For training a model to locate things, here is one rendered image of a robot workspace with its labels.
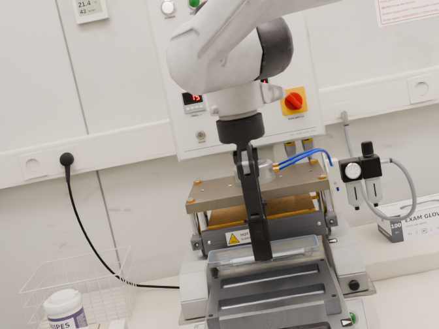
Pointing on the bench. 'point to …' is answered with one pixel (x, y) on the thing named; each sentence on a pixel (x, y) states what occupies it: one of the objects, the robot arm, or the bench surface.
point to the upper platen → (273, 205)
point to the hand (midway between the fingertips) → (260, 234)
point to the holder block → (272, 290)
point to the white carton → (419, 229)
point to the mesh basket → (87, 289)
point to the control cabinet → (159, 42)
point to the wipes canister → (65, 310)
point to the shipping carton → (109, 325)
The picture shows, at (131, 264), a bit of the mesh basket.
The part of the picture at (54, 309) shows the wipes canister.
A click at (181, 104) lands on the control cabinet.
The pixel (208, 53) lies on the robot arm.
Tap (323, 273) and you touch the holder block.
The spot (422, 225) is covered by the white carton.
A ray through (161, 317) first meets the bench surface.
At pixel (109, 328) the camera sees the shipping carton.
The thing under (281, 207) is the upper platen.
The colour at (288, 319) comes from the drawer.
